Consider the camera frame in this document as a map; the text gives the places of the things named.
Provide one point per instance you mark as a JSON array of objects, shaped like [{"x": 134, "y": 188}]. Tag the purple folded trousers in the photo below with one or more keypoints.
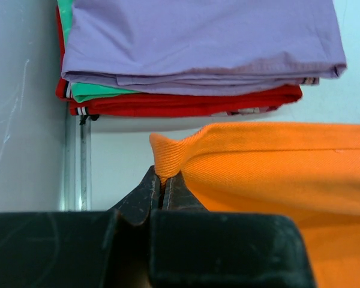
[{"x": 216, "y": 48}]

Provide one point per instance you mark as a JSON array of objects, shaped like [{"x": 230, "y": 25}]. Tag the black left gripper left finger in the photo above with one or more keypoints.
[{"x": 80, "y": 249}]

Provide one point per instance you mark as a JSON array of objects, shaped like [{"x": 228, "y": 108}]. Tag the green folded trousers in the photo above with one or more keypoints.
[{"x": 80, "y": 92}]

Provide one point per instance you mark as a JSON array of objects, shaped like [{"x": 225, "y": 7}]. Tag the orange trousers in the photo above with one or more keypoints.
[{"x": 307, "y": 172}]

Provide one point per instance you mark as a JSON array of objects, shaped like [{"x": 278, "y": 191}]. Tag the red folded trousers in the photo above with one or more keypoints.
[{"x": 143, "y": 105}]

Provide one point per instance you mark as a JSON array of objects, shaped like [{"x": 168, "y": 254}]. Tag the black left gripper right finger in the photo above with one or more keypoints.
[{"x": 190, "y": 246}]

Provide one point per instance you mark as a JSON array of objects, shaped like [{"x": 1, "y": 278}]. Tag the aluminium frame rail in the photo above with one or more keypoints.
[{"x": 76, "y": 188}]

